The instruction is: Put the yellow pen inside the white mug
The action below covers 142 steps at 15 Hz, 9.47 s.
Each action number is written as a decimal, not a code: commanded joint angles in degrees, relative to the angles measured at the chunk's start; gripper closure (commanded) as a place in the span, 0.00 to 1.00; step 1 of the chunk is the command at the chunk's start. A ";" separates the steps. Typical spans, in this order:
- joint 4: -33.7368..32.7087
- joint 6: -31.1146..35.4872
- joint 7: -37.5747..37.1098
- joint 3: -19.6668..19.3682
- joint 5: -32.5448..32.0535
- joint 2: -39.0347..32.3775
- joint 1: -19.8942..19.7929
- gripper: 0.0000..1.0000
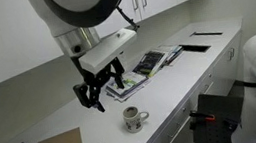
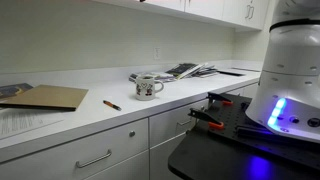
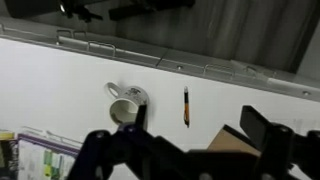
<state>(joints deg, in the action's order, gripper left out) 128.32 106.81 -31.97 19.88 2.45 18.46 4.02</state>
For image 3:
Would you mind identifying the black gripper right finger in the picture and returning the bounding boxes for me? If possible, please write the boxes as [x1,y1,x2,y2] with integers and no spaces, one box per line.
[239,105,320,180]

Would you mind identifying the narrow white drawer front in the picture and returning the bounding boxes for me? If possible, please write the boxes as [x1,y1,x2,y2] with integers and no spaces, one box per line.
[0,18,168,68]

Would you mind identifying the wide white drawer front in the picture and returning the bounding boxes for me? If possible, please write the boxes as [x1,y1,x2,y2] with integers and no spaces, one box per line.
[159,49,320,99]

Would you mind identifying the small dark marker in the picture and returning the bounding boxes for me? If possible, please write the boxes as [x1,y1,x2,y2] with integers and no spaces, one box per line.
[183,85,191,129]

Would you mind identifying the short silver drawer handle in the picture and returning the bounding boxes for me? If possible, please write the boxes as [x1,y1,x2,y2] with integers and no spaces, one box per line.
[86,40,117,58]

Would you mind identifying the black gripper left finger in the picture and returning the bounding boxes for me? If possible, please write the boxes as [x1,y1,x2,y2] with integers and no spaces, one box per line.
[66,104,188,180]

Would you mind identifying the black clamp orange tips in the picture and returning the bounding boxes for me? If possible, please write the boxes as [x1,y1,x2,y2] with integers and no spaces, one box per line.
[59,0,104,24]

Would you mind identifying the white printed mug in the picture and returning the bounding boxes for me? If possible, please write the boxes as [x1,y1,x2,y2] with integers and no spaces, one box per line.
[104,81,150,126]

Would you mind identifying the brown cardboard folder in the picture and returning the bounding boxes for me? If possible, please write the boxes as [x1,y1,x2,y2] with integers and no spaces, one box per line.
[207,124,263,158]

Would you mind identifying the green blue cover magazine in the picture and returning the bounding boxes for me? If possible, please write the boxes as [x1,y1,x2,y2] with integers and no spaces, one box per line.
[16,126,83,180]

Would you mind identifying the dark cover magazine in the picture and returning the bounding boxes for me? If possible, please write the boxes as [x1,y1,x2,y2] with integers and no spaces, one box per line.
[0,130,20,180]

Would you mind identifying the long silver drawer handle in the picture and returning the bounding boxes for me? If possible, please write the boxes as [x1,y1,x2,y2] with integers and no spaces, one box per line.
[203,63,236,80]

